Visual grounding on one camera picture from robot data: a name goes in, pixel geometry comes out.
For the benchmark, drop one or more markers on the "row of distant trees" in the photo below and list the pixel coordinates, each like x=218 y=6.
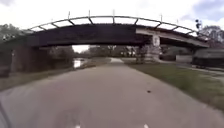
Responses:
x=100 y=50

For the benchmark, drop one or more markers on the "canal water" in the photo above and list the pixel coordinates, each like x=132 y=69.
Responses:
x=77 y=62

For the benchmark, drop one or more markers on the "grey asphalt path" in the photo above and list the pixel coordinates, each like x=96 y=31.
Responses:
x=110 y=100

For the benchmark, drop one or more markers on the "dark arched bridge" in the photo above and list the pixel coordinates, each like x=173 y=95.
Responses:
x=90 y=34

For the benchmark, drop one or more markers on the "grass verge beside road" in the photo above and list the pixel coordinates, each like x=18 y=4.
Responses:
x=180 y=80

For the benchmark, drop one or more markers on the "grass strip beside water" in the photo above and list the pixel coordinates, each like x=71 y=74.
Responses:
x=30 y=77

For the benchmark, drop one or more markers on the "grey road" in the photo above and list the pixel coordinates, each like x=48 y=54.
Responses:
x=206 y=70

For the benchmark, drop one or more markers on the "signal pole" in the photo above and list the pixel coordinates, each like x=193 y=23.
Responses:
x=198 y=24

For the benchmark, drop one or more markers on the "dark vehicle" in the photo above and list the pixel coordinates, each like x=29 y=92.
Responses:
x=208 y=58

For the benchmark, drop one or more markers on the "bare-branched tree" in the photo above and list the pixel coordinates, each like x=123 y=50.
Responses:
x=213 y=32

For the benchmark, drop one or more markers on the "large dark tree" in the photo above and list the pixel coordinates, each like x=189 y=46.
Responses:
x=8 y=30

